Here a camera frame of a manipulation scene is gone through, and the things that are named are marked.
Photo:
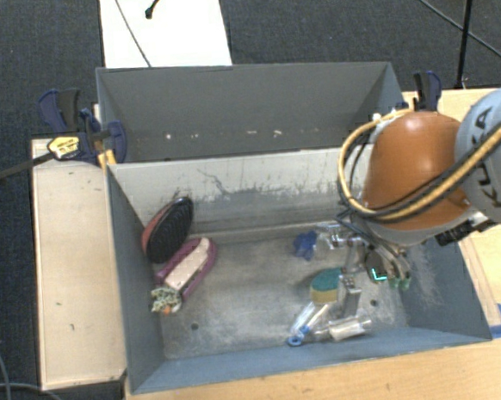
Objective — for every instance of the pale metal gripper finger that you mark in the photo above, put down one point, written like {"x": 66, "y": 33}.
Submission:
{"x": 354, "y": 301}

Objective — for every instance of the clear glass vial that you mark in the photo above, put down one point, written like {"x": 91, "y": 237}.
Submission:
{"x": 349, "y": 329}

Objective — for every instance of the green and yellow sponge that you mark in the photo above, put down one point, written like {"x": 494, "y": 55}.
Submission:
{"x": 324, "y": 286}

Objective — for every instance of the small blue toy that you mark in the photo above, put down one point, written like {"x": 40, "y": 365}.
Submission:
{"x": 305, "y": 244}

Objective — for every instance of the grey metal bin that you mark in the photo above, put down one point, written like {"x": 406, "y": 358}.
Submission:
{"x": 249, "y": 290}

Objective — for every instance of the small camouflage toy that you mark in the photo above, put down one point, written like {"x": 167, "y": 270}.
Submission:
{"x": 165, "y": 300}

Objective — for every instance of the black and red-brown oval brush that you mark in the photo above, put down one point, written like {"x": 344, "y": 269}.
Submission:
{"x": 168, "y": 231}

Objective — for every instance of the pale wood board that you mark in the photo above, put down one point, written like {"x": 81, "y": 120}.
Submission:
{"x": 74, "y": 269}

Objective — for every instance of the black cylinder on white bracket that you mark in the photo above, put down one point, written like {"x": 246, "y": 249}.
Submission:
{"x": 454, "y": 235}

